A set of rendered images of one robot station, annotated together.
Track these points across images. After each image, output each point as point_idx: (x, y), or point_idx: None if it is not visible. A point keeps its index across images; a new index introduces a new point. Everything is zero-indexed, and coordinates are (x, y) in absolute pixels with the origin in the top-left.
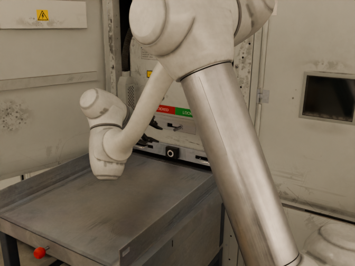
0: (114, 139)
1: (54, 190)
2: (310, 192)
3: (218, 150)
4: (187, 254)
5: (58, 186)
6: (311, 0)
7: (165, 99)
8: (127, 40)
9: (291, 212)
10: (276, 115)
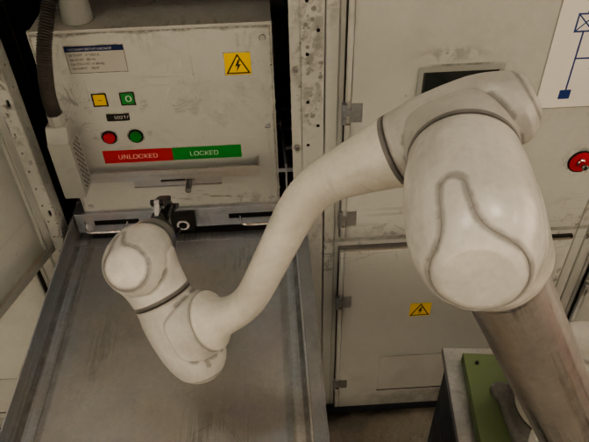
0: (218, 324)
1: (50, 405)
2: None
3: (548, 377)
4: None
5: (47, 391)
6: None
7: (147, 139)
8: (46, 57)
9: (401, 253)
10: None
